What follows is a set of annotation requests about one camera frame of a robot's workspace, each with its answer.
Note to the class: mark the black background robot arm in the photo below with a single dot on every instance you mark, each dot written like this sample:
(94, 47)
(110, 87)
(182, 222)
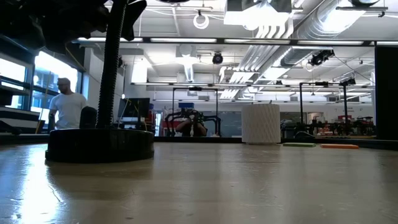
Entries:
(211, 119)

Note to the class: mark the black ceiling mounted camera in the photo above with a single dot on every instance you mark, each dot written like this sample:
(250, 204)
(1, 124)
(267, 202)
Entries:
(320, 57)
(217, 58)

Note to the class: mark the green sticky note pad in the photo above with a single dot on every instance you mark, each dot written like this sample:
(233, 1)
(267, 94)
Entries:
(298, 144)

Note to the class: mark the black rounded chair back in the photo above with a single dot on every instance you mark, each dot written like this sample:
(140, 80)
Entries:
(88, 118)

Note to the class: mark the silver ceiling air duct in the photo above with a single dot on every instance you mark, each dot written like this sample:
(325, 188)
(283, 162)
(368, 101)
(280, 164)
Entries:
(320, 18)

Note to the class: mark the white textured pen cup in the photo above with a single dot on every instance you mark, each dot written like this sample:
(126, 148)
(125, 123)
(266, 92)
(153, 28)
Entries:
(261, 124)

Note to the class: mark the standing person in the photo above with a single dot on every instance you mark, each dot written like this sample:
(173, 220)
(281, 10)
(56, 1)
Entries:
(68, 109)

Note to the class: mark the black computer monitor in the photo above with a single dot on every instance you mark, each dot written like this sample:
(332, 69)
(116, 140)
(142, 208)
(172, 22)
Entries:
(136, 107)

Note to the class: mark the black gooseneck desk lamp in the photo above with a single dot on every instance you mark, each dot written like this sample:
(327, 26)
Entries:
(99, 146)

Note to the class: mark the black gantry frame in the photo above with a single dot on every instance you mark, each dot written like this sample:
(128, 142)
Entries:
(301, 102)
(173, 102)

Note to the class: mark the orange sticky note pad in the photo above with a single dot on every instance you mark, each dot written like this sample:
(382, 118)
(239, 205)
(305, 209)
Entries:
(339, 146)

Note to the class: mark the seated person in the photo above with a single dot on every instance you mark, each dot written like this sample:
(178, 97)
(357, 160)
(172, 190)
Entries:
(191, 127)

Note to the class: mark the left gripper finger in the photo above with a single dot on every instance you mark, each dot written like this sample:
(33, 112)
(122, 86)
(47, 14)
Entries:
(133, 15)

